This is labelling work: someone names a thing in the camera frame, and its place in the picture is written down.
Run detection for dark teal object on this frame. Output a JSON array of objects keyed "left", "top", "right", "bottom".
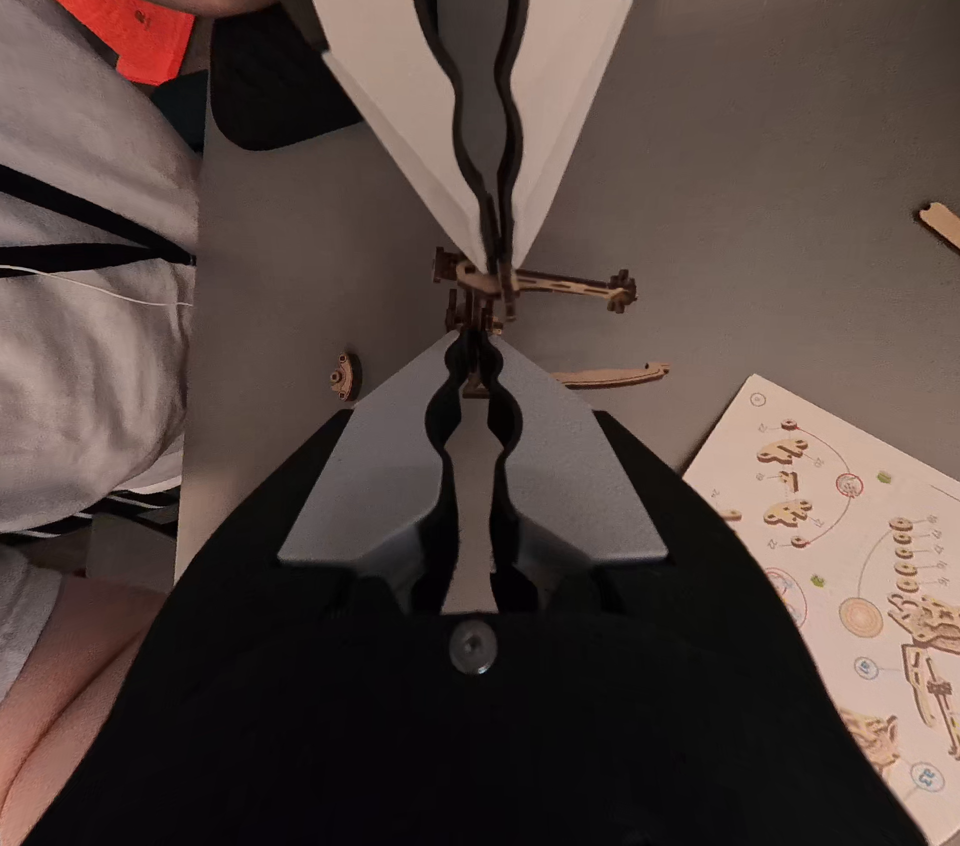
[{"left": 153, "top": 83, "right": 210, "bottom": 151}]

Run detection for wooden crossbow model assembly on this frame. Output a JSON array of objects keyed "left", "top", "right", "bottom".
[{"left": 433, "top": 246, "right": 671, "bottom": 401}]

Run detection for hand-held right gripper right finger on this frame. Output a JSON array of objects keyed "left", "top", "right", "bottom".
[{"left": 491, "top": 335, "right": 669, "bottom": 588}]

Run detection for orange fabric piece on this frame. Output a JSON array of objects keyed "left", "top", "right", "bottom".
[{"left": 48, "top": 0, "right": 198, "bottom": 86}]

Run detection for black striped shorts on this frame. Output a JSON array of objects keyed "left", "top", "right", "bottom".
[{"left": 0, "top": 486, "right": 181, "bottom": 547}]

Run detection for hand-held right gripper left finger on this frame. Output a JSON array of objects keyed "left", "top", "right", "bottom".
[{"left": 277, "top": 332, "right": 459, "bottom": 607}]

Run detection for illustrated instruction booklet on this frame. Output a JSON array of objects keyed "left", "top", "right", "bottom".
[{"left": 681, "top": 374, "right": 960, "bottom": 846}]

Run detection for person's bare leg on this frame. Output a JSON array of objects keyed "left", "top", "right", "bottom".
[{"left": 0, "top": 572, "right": 170, "bottom": 846}]

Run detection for loose wooden stick part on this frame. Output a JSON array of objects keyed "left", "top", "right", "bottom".
[{"left": 916, "top": 201, "right": 960, "bottom": 255}]

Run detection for black lanyard strap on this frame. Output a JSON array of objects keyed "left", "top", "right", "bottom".
[{"left": 0, "top": 164, "right": 198, "bottom": 271}]

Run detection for thin white cord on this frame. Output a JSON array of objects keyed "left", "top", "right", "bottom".
[{"left": 0, "top": 265, "right": 192, "bottom": 309}]

